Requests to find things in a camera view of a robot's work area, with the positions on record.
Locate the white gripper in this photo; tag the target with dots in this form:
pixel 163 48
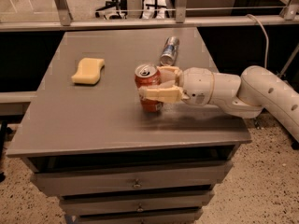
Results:
pixel 196 85

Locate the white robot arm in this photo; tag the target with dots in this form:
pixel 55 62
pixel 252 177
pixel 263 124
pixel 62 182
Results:
pixel 244 96

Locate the silver blue slim can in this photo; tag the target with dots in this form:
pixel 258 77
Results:
pixel 170 51

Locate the yellow sponge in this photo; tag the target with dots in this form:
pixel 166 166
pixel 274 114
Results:
pixel 89 71

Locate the grey drawer cabinet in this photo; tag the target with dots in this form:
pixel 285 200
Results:
pixel 72 127

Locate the bottom grey drawer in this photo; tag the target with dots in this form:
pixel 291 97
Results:
pixel 172 216

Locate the grey drawer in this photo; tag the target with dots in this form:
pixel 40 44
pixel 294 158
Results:
pixel 172 216
pixel 132 178
pixel 137 203

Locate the top grey drawer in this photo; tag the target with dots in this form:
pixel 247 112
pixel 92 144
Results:
pixel 132 178

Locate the middle grey drawer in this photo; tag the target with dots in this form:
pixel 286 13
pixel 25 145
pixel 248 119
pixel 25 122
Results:
pixel 137 203

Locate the metal window rail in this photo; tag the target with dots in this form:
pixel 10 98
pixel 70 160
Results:
pixel 147 24

